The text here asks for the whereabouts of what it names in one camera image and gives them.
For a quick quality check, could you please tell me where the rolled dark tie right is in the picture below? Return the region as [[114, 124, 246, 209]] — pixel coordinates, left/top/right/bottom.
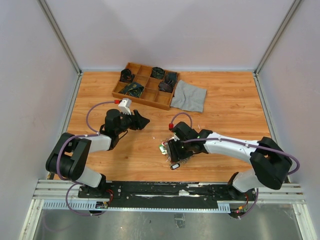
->
[[164, 71, 178, 88]]

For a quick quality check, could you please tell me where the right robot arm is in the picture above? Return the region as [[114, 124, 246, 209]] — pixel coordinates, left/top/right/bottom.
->
[[166, 121, 293, 200]]

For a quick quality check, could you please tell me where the rolled dark tie back left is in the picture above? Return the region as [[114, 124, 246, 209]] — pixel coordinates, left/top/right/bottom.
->
[[119, 68, 135, 84]]

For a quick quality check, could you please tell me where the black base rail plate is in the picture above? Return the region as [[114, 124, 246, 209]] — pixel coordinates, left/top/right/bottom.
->
[[78, 181, 256, 210]]

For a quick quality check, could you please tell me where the rolled green tie back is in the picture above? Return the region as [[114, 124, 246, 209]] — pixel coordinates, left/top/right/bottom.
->
[[150, 66, 166, 80]]

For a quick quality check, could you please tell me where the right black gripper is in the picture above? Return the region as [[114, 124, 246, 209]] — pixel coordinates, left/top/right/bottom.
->
[[167, 137, 193, 163]]

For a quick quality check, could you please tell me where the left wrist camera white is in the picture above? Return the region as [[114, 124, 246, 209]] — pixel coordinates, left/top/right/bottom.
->
[[118, 98, 132, 115]]

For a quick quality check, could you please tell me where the rolled dark tie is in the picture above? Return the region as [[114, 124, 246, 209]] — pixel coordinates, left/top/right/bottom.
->
[[164, 71, 178, 88], [119, 68, 135, 84]]

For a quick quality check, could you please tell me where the grey folded cloth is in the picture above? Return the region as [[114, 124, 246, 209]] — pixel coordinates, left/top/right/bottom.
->
[[170, 80, 207, 113]]

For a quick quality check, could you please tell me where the green key tag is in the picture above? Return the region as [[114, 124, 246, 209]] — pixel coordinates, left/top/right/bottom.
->
[[159, 145, 168, 155]]

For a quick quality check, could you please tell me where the blue patterned tie front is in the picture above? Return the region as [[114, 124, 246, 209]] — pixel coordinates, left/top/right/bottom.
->
[[119, 82, 145, 98]]

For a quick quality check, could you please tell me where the black key tag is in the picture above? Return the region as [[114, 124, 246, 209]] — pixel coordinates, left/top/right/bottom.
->
[[170, 163, 181, 170]]

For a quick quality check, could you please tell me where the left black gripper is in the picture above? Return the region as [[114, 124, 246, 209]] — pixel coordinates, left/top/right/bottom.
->
[[115, 108, 150, 135]]

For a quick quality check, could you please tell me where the wooden divided tray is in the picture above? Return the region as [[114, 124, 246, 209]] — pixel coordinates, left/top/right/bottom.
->
[[112, 62, 180, 110]]

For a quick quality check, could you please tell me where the slotted grey cable duct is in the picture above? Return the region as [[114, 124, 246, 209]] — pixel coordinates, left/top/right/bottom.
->
[[41, 199, 231, 213]]

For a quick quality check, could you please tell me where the rolled purple tie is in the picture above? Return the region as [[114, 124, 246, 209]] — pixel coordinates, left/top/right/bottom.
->
[[158, 81, 173, 93]]

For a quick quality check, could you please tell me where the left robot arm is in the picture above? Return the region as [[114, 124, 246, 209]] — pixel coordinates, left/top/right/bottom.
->
[[45, 109, 150, 198]]

